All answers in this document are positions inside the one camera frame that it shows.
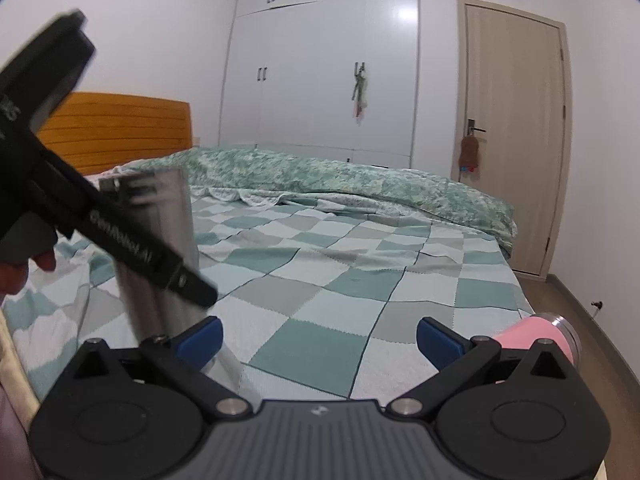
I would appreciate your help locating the white wardrobe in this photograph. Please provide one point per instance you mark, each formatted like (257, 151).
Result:
(300, 85)

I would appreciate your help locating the beige wooden door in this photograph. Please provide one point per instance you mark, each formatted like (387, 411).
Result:
(510, 110)

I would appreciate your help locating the person's left hand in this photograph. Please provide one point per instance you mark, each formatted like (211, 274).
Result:
(17, 277)

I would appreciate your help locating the checkered teal blanket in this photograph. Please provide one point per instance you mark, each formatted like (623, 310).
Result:
(325, 285)

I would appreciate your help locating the pink cup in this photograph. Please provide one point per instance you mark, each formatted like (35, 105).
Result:
(525, 332)

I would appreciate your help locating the green floral quilt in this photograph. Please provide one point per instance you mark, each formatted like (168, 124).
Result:
(350, 180)

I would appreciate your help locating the stainless steel cup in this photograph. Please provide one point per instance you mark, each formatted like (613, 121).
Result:
(160, 200)

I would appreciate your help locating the green hanging ornament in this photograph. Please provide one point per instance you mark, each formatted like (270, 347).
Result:
(360, 92)

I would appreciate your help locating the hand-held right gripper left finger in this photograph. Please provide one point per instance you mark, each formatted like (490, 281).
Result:
(200, 342)

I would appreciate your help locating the orange wooden headboard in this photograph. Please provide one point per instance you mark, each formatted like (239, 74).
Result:
(125, 130)

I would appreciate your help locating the small black door stopper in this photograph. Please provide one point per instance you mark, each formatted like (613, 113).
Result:
(596, 305)

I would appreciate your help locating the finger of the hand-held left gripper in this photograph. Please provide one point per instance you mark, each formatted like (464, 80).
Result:
(195, 292)

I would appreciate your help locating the brown plush hanging toy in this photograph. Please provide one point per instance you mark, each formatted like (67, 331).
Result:
(469, 152)

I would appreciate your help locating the beige bed frame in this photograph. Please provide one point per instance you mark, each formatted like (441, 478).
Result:
(14, 355)

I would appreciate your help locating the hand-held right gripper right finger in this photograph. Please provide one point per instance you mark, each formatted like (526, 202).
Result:
(440, 344)

